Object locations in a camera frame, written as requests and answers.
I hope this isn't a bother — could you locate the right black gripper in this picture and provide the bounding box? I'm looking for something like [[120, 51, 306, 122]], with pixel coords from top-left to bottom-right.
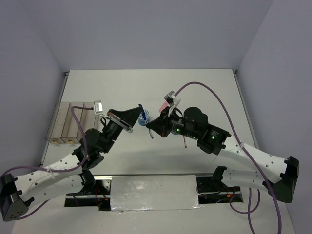
[[146, 104, 199, 139]]

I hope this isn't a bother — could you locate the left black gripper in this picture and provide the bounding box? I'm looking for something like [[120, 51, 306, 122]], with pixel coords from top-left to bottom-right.
[[102, 109, 144, 154]]

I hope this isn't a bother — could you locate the blue pen cap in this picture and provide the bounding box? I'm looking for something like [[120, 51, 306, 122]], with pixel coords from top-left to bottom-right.
[[139, 104, 147, 125]]

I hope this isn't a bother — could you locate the red pen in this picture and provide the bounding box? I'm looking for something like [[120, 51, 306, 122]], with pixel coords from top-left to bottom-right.
[[183, 136, 187, 148]]

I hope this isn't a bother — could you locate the blue pen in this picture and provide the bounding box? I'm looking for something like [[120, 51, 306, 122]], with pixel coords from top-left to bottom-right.
[[148, 128, 154, 139]]

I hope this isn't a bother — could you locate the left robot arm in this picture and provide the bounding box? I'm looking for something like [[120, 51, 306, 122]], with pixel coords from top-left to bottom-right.
[[0, 106, 143, 222]]

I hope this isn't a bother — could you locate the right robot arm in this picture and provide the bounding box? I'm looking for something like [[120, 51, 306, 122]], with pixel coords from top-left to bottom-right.
[[147, 107, 299, 203]]

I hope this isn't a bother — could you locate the left blue jar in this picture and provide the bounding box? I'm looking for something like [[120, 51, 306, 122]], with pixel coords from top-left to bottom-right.
[[137, 110, 150, 126]]

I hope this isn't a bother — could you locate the pink eraser case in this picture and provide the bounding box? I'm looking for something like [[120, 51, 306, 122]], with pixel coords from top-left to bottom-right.
[[159, 102, 169, 113]]

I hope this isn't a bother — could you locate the clear compartment organizer tray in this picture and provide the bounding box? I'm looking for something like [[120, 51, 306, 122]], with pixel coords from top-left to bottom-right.
[[45, 102, 99, 144]]

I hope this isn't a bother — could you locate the silver taped cover plate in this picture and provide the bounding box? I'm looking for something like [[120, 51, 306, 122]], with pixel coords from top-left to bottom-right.
[[110, 175, 200, 211]]

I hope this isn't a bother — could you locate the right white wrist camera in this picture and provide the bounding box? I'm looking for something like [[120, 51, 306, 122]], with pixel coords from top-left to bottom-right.
[[164, 91, 181, 116]]

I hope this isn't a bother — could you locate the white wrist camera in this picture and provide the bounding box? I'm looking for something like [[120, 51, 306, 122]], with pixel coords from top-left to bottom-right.
[[93, 100, 107, 118], [164, 91, 181, 116]]

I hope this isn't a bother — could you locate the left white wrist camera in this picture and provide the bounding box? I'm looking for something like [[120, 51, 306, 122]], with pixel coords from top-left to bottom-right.
[[93, 100, 107, 118]]

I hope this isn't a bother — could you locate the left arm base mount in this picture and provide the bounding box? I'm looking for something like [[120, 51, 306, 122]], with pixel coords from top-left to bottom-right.
[[64, 171, 112, 212]]

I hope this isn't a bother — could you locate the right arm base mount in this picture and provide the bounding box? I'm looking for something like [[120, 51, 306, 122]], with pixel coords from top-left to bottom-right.
[[196, 166, 243, 205]]

